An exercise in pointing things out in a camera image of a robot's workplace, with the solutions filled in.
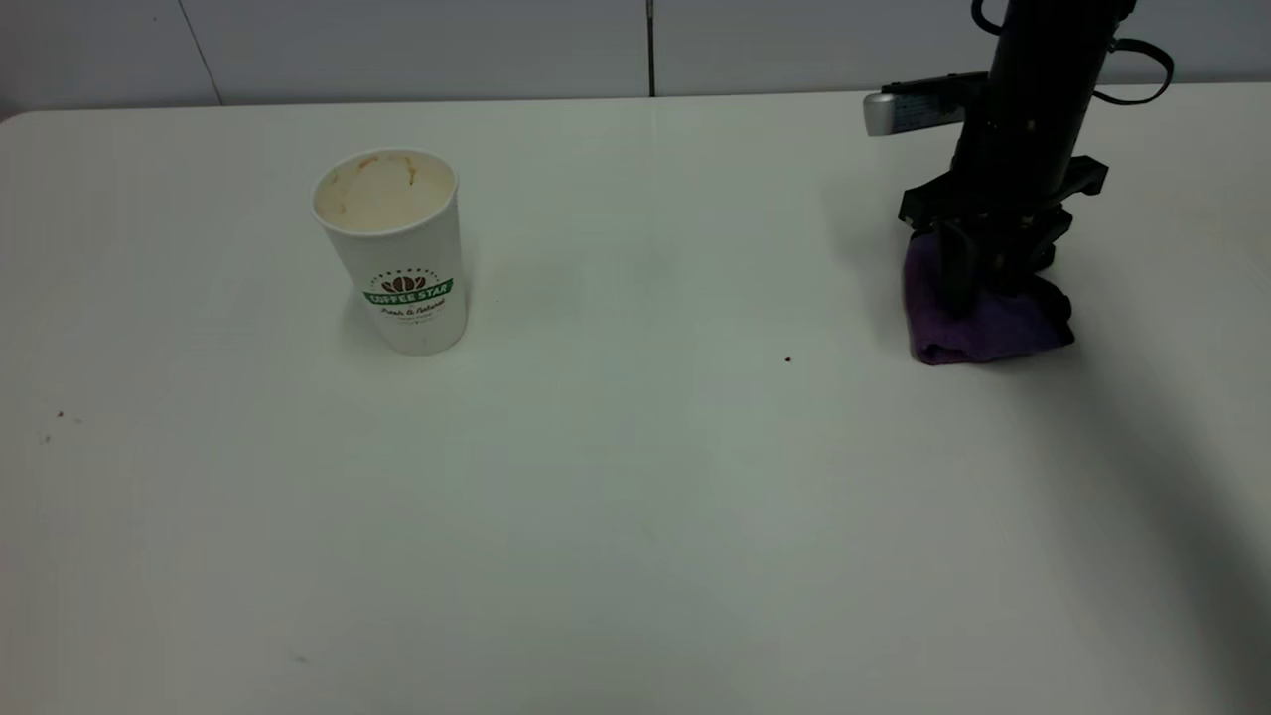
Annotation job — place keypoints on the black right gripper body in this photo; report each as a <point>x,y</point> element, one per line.
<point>1003,194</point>

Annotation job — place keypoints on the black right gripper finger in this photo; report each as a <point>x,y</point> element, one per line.
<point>959,273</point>
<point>1025,260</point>

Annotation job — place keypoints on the purple cloth with black trim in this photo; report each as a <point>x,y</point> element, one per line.
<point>993,333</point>

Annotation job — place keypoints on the white paper coffee cup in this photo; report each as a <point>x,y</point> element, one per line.
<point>417,318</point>

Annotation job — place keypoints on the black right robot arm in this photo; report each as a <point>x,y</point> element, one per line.
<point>1043,79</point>

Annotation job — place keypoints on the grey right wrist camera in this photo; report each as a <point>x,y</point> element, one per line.
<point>909,109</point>

